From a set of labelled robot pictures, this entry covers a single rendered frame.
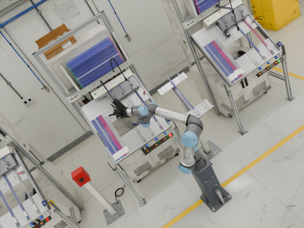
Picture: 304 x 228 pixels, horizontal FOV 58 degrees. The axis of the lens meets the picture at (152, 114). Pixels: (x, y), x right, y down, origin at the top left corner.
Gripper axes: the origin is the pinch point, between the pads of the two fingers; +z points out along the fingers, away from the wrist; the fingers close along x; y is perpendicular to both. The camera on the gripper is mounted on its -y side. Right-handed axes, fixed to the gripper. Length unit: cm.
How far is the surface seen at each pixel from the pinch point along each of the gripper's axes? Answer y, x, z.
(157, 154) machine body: 120, 49, 10
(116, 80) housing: 19, 66, 29
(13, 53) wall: -9, 109, 203
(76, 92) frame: 9, 36, 58
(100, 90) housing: 20, 52, 44
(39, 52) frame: -39, 37, 74
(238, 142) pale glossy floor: 132, 82, -80
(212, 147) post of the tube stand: 134, 76, -50
